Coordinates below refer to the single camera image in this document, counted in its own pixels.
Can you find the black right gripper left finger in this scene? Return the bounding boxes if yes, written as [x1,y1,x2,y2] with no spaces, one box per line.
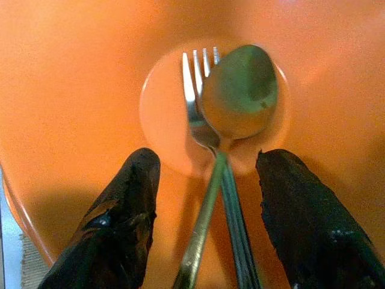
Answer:
[37,147,161,289]

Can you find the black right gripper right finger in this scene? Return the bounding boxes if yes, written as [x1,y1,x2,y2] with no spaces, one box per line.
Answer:
[255,149,385,289]

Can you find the silver metal fork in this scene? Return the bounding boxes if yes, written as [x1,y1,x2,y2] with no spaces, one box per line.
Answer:
[181,46,262,289]

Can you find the orange bowl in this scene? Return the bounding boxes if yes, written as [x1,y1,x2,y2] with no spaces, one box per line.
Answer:
[0,0,385,289]

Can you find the silver metal spoon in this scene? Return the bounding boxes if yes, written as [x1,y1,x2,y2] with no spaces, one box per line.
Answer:
[173,44,279,289]

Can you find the beige woven placemat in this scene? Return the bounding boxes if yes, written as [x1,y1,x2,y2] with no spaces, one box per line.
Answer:
[19,234,51,289]

